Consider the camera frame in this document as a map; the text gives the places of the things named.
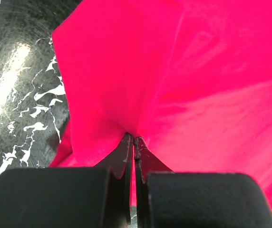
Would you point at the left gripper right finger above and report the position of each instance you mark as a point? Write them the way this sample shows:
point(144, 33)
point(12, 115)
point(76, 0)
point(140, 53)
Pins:
point(168, 199)

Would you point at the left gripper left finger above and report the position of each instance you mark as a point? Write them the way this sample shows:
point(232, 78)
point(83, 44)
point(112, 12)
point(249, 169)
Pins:
point(86, 197)

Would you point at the red polo shirt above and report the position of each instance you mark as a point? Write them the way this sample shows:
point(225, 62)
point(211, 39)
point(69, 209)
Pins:
point(193, 78)

